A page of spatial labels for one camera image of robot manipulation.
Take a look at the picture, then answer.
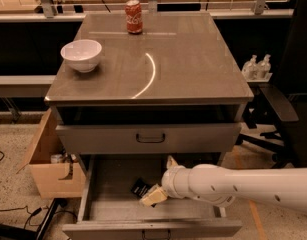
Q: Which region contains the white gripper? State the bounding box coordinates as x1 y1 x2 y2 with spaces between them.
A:
140 155 193 206

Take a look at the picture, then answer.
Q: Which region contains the dark rxbar blueberry bar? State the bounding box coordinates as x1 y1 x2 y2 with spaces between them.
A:
131 178 152 200

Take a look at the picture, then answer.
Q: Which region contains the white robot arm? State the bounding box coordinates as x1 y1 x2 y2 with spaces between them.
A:
140 157 307 215

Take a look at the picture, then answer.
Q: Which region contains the open middle drawer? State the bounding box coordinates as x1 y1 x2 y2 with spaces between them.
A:
63 154 242 240

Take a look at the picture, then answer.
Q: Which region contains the grey drawer cabinet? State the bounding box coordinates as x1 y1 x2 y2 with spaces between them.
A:
44 11 255 240

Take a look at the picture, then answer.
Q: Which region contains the cardboard box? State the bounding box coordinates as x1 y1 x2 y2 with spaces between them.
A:
19 110 86 199

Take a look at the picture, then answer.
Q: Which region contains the white bowl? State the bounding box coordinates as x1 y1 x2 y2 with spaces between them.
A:
60 39 102 73

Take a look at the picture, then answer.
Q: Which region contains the black office chair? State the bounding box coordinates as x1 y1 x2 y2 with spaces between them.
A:
237 0 307 168

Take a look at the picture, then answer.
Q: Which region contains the right clear pump bottle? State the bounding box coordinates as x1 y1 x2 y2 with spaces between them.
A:
257 54 271 79

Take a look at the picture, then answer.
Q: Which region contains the red coca-cola can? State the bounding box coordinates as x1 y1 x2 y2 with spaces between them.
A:
125 0 143 34

